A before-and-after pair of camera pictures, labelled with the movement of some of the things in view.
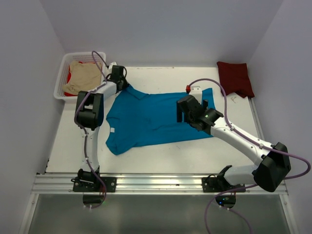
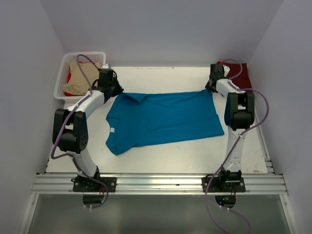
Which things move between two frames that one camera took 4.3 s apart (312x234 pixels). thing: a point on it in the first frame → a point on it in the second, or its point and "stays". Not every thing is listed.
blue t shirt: x=134 y=119 stays
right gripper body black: x=190 y=120 → x=207 y=86
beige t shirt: x=84 y=77 stays
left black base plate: x=110 y=182 stays
